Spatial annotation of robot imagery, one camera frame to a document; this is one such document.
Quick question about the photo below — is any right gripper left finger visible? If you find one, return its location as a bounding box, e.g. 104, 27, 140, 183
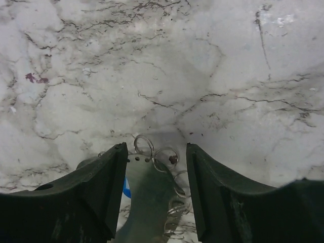
1, 143, 128, 242

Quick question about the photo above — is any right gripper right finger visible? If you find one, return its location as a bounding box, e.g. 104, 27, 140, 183
186, 143, 323, 242

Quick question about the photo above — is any blue key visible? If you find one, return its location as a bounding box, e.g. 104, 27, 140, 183
123, 177, 131, 198

